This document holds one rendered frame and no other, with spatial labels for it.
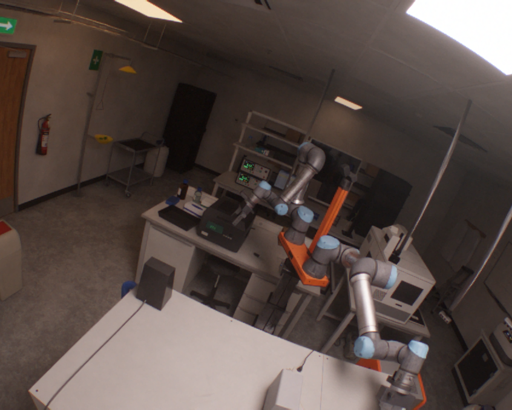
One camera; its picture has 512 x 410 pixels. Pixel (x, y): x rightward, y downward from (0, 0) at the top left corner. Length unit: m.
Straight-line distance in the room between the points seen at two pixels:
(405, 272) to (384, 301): 0.34
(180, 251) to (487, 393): 4.26
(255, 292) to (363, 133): 5.07
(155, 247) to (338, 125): 5.17
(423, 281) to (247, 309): 1.68
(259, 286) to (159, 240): 1.06
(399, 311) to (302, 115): 5.15
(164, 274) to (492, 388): 4.19
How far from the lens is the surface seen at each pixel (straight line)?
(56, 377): 0.92
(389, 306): 2.79
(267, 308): 2.05
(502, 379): 4.41
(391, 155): 7.13
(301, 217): 1.89
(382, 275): 1.30
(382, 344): 1.07
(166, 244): 2.85
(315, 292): 2.63
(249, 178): 4.35
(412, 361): 1.05
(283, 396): 0.87
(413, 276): 2.67
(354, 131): 6.92
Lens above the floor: 2.24
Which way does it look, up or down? 20 degrees down
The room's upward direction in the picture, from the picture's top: 22 degrees clockwise
